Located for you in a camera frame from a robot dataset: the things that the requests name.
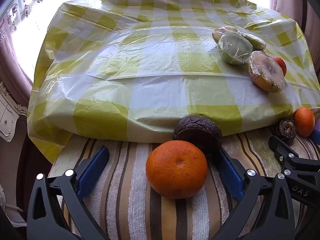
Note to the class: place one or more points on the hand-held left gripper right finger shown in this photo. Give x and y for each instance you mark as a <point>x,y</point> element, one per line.
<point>231,177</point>

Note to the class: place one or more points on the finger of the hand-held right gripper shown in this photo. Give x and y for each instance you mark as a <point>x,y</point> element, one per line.
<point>277,146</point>
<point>316,137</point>

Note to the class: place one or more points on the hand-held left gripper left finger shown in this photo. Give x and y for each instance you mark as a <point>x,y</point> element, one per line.
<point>91,172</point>

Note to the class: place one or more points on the dark wrinkled fruit brown centre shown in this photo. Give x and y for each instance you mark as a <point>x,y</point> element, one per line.
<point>286,130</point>

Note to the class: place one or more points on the orange tangerine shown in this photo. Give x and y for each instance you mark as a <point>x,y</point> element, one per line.
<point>303,121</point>
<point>281,65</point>
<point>176,170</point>

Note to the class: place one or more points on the dark wrinkled passion fruit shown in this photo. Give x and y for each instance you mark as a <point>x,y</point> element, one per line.
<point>197,130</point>

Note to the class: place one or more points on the brown-centred yellow fruit half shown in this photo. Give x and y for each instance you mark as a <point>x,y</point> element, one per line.
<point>266,72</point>

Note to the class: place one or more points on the green-skinned fruit half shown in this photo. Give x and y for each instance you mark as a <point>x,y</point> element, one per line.
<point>257,42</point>

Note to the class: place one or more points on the pale green fruit half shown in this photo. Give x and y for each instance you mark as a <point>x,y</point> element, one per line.
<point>235,48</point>

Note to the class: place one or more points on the white ornate cabinet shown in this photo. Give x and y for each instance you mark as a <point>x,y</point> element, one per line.
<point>8,115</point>

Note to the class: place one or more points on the yellow checked plastic tablecloth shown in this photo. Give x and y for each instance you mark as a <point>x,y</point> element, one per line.
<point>150,80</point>

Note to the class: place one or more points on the pink curtain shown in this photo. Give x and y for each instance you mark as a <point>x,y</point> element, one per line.
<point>12,62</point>
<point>295,2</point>

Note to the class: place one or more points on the floral lace curtain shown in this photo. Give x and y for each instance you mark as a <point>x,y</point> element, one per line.
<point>25,2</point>

